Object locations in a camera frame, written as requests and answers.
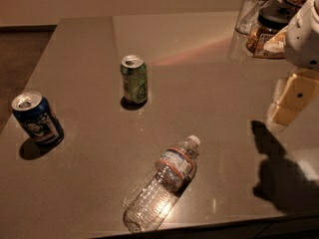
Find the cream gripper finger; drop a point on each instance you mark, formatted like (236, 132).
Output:
(301, 89)
(279, 89)

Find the green soda can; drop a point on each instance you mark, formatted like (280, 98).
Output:
(135, 79)

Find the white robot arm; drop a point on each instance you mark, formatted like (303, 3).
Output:
(299, 42)

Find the blue pepsi can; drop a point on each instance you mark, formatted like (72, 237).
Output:
(35, 116)

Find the glass jar with black lid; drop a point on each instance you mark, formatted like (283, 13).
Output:
(269, 22)

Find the clear glass cup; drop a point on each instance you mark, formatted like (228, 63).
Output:
(247, 14)

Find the clear plastic water bottle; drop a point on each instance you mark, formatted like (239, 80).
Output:
(152, 201)

